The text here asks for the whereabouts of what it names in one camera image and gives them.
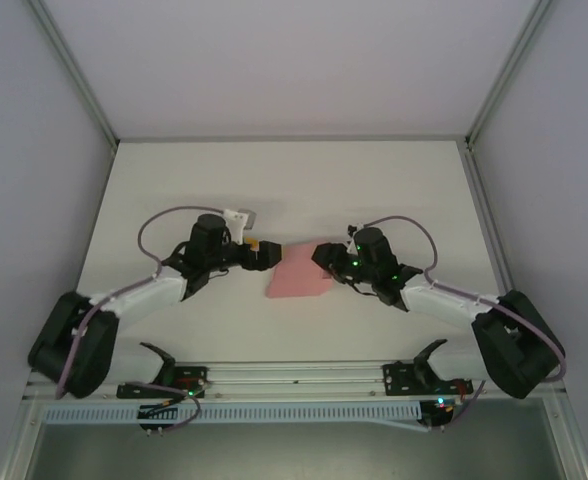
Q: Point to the aluminium mounting rail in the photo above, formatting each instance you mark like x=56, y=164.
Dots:
x=294, y=376

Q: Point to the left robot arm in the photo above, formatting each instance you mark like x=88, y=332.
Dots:
x=89, y=340

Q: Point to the pink cloth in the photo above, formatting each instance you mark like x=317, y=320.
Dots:
x=299, y=275

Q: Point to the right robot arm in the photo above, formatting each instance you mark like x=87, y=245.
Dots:
x=509, y=345

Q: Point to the aluminium frame post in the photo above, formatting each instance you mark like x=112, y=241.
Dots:
x=506, y=70
x=76, y=70

